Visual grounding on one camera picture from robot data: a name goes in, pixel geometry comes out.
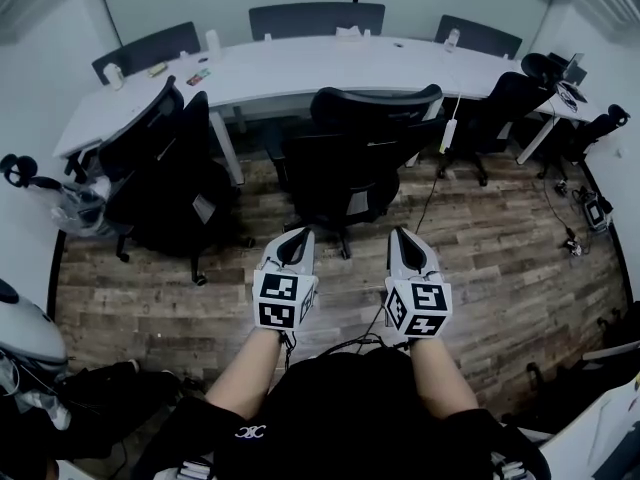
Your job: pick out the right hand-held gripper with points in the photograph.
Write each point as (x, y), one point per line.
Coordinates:
(425, 298)

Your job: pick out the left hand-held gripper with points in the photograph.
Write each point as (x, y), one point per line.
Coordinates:
(277, 288)

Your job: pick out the black mesh office chair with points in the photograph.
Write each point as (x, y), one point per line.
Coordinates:
(345, 168)

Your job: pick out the person's left forearm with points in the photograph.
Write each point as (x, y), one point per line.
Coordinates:
(245, 373)

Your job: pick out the person's right forearm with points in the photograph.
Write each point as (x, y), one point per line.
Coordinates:
(440, 378)

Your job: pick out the white desk leg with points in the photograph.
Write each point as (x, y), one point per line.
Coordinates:
(535, 140)
(227, 148)
(412, 160)

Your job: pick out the white power adapter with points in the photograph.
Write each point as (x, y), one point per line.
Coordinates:
(447, 135)

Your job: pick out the small floor circuit module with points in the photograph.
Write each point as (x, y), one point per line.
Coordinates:
(574, 245)
(562, 187)

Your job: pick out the person's black shirt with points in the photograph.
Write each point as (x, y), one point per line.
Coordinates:
(350, 418)

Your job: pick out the grey boxy floor device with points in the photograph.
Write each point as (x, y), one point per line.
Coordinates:
(596, 213)

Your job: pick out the colourful flat packet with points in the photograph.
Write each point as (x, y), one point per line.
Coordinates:
(199, 76)

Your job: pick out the clear plastic bag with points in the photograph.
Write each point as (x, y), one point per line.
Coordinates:
(75, 208)

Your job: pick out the clear plastic bottle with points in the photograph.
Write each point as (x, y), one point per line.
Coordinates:
(451, 41)

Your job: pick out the tall white bottle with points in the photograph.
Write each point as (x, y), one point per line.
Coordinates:
(213, 45)

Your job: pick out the yellow-green small packet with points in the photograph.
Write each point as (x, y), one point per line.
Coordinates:
(156, 70)

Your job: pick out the white tissue box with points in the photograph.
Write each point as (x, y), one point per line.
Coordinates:
(352, 35)

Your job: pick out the dark grey desk divider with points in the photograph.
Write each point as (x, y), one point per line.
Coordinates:
(315, 20)
(480, 35)
(150, 48)

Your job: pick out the short white cup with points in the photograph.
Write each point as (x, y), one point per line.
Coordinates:
(113, 77)

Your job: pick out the black electronic device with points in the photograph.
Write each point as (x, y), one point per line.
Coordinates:
(575, 70)

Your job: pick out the white domed device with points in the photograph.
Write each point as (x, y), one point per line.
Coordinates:
(30, 328)

